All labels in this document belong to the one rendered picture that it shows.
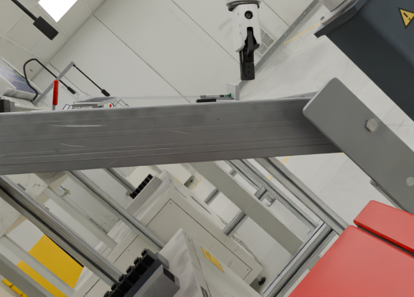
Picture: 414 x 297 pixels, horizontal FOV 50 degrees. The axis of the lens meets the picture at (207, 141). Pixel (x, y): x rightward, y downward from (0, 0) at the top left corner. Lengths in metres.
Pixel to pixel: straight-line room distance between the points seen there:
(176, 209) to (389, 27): 1.19
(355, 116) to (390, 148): 0.05
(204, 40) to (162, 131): 8.30
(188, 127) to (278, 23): 8.65
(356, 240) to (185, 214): 1.81
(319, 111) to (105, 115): 0.21
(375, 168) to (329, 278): 0.32
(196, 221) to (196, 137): 1.52
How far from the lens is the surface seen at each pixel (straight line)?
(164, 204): 1.95
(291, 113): 0.49
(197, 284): 0.80
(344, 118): 0.46
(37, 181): 1.99
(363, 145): 0.47
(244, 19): 1.06
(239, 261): 2.05
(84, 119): 0.47
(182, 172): 5.51
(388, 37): 1.13
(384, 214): 0.17
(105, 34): 8.75
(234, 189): 1.50
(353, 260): 0.16
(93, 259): 1.23
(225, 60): 8.75
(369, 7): 1.12
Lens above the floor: 0.86
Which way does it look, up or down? 7 degrees down
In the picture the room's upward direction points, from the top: 48 degrees counter-clockwise
